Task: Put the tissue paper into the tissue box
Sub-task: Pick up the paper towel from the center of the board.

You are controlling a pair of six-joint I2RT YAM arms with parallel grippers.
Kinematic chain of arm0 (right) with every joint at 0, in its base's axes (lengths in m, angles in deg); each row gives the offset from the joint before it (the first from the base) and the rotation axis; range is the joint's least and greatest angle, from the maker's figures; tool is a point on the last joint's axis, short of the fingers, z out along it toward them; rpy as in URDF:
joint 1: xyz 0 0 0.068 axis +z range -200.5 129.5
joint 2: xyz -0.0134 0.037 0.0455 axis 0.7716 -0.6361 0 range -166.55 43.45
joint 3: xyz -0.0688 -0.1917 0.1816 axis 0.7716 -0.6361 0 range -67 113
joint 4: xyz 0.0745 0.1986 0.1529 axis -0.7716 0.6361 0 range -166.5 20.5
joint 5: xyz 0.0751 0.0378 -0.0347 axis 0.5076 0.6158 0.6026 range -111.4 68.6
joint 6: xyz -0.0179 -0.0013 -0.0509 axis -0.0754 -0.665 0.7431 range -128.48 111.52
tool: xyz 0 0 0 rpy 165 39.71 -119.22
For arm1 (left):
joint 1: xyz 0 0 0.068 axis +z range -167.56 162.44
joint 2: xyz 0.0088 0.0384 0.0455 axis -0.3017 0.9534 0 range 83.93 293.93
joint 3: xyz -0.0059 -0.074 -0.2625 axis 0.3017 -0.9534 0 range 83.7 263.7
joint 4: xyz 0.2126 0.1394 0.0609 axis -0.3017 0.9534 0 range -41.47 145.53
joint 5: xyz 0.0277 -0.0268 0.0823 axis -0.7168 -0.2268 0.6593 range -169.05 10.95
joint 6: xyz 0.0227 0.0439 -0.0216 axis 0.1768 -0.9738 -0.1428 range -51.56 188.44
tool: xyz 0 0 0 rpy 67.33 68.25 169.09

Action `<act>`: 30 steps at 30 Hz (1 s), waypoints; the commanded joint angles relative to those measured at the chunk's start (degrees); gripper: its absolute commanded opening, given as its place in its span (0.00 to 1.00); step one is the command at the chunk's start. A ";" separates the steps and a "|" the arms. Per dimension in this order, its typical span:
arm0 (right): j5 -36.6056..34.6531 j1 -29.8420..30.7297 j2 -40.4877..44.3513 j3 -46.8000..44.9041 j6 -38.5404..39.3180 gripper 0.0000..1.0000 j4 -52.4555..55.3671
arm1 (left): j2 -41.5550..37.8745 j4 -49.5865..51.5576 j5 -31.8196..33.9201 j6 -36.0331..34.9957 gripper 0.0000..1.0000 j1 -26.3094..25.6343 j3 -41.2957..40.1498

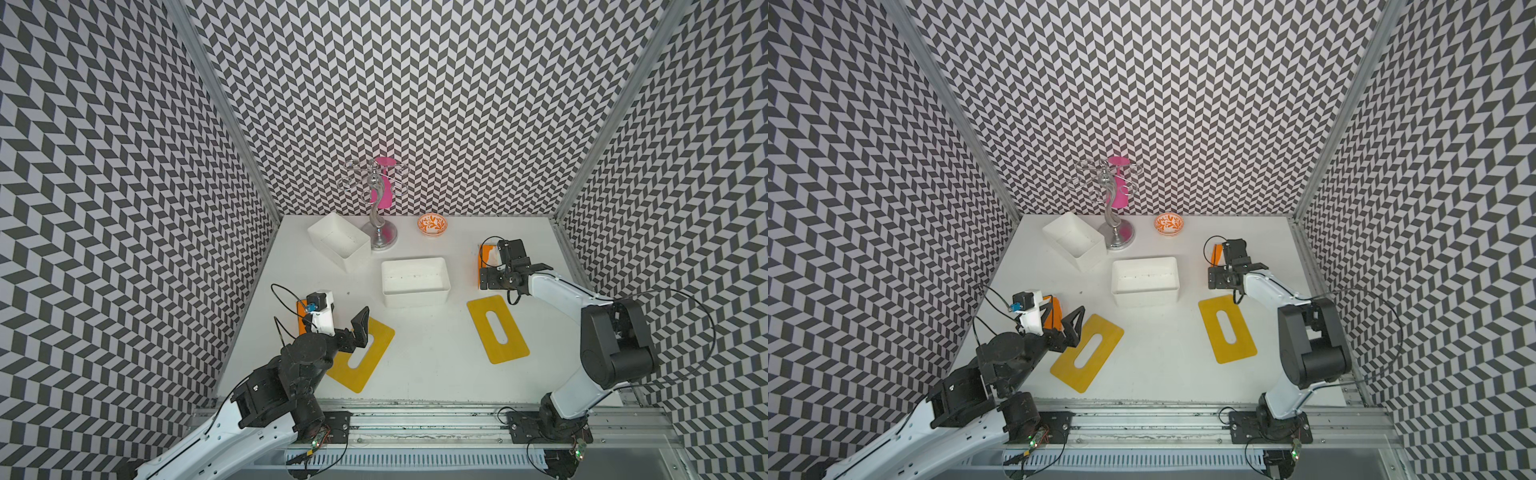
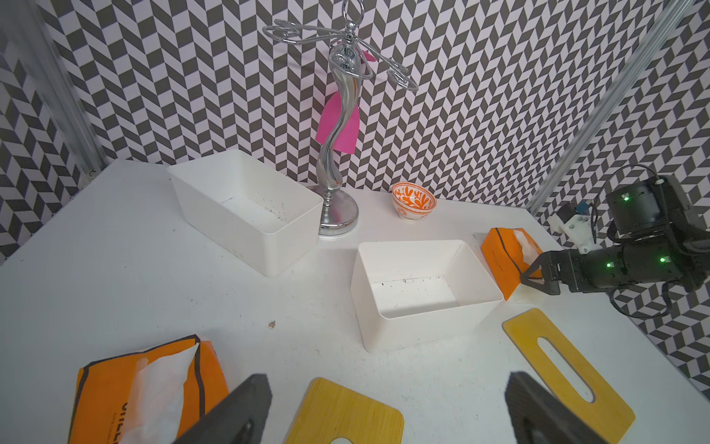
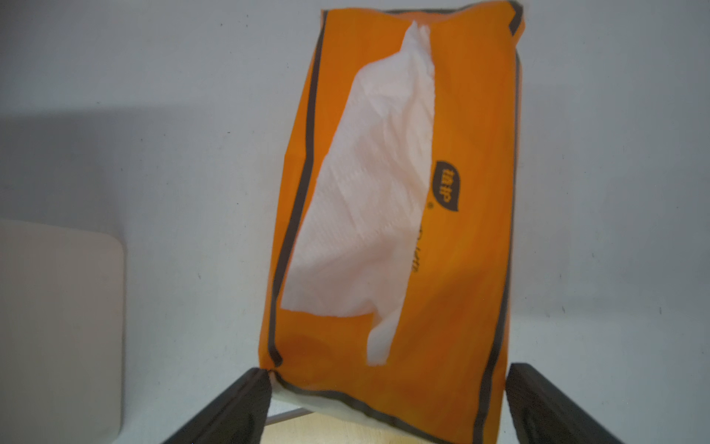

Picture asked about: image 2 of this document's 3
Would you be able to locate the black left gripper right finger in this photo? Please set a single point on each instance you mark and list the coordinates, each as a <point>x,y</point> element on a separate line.
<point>538,417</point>

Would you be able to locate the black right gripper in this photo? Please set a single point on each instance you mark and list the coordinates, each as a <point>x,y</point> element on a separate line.
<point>551,269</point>

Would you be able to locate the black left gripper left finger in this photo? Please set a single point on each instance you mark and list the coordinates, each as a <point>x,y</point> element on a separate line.
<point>240,418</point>

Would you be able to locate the orange tissue pack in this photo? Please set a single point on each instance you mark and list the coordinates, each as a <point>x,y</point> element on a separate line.
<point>150,396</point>
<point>509,253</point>

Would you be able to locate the yellow wooden lid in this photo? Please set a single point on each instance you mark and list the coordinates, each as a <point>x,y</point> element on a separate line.
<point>605,411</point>
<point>331,412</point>

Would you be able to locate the white plastic box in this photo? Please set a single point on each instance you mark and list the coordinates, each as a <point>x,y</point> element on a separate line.
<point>408,293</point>
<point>261,216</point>

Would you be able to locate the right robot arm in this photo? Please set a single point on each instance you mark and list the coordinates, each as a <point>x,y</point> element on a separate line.
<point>657,237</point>

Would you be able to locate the orange patterned ceramic bowl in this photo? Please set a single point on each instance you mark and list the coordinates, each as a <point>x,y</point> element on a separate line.
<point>412,202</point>

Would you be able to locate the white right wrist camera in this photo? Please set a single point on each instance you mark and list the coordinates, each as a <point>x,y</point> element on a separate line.
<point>576,226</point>

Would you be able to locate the aluminium corner post right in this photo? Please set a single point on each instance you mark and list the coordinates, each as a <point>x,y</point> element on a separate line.
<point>667,22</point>

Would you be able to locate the aluminium corner post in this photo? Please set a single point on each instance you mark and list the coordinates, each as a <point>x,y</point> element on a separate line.
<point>667,22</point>
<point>23,24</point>

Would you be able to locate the aluminium corner post left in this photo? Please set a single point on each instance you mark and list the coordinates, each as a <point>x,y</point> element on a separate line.
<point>23,24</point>

